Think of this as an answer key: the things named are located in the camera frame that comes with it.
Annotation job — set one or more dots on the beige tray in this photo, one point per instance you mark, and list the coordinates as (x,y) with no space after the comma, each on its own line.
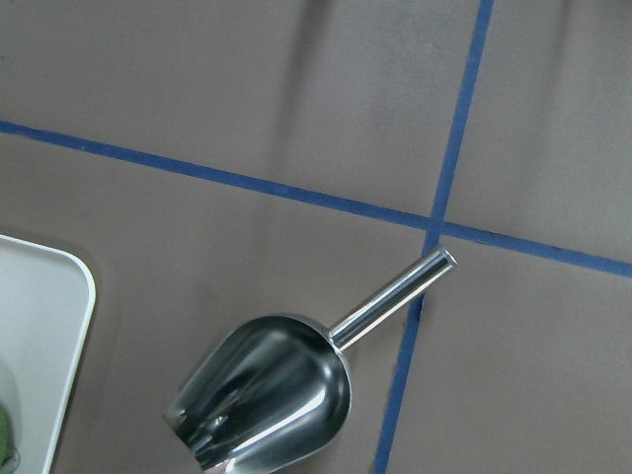
(47,300)

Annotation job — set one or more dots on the green lime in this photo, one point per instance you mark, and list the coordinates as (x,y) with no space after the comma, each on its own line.
(5,436)

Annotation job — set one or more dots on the metal ice scoop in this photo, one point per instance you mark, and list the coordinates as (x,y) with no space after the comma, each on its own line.
(279,388)

